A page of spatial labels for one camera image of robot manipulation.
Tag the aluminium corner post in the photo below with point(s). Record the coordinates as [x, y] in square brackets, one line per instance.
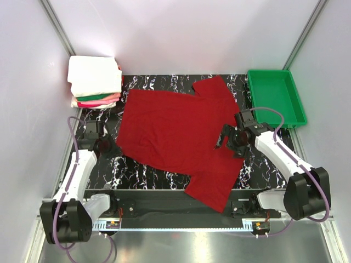
[57, 26]
[311, 22]

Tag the left aluminium corner post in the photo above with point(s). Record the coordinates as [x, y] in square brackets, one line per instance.
[57, 26]

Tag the right aluminium corner post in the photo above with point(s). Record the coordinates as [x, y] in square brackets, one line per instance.
[311, 22]

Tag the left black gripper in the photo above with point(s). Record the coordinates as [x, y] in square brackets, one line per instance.
[115, 149]

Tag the green plastic tray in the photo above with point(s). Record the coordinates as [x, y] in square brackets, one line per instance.
[277, 90]

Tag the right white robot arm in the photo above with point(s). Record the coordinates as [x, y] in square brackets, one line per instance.
[307, 194]

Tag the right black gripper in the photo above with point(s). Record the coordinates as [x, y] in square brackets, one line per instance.
[228, 131]

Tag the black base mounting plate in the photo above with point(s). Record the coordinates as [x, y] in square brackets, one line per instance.
[174, 210]

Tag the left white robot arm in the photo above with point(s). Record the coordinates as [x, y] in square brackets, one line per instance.
[67, 218]

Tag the green folded t shirt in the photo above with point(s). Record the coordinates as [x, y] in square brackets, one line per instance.
[92, 97]

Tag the red t shirt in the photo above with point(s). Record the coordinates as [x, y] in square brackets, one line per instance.
[178, 133]

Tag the white folded t shirt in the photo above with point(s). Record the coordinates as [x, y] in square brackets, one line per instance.
[92, 75]

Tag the pink folded t shirt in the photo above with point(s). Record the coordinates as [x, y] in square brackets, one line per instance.
[100, 100]

